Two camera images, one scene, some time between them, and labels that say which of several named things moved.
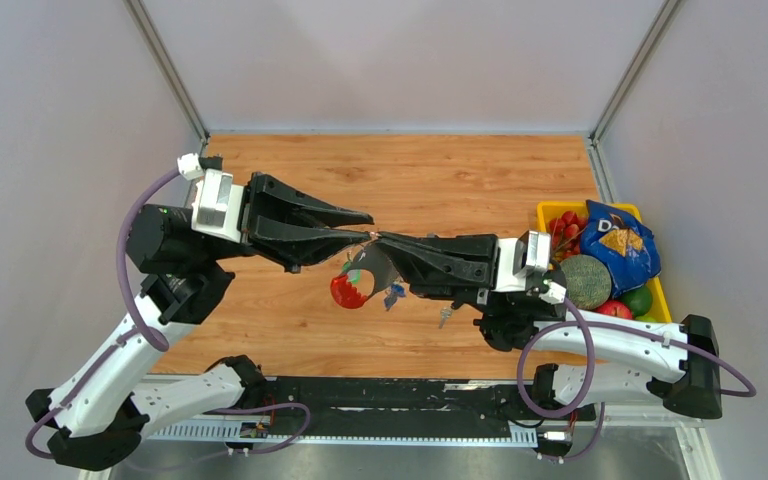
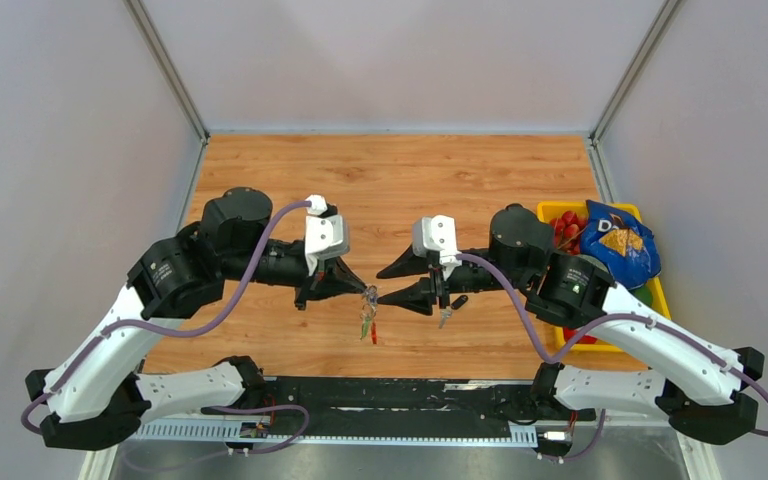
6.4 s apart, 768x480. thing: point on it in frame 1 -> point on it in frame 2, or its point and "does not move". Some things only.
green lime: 639,299 does not move
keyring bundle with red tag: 377,260 -> 368,313
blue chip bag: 629,249 does not move
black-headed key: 445,312 does not move
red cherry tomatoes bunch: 566,232 does not move
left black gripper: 293,243 -> 327,278
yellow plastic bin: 659,309 -> 547,211
